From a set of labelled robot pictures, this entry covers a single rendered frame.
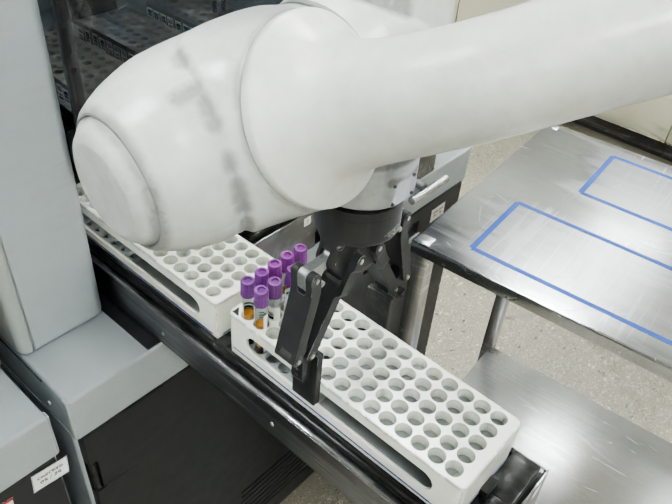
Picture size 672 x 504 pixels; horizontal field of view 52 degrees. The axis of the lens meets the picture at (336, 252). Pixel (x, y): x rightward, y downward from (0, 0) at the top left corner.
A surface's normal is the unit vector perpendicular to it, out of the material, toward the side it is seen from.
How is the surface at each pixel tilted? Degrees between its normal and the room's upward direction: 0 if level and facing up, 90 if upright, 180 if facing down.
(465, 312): 0
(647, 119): 90
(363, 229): 90
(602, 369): 0
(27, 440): 90
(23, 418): 0
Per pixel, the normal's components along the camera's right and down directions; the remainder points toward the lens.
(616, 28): -0.15, 0.04
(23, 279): 0.74, 0.46
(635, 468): 0.07, -0.77
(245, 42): -0.35, -0.46
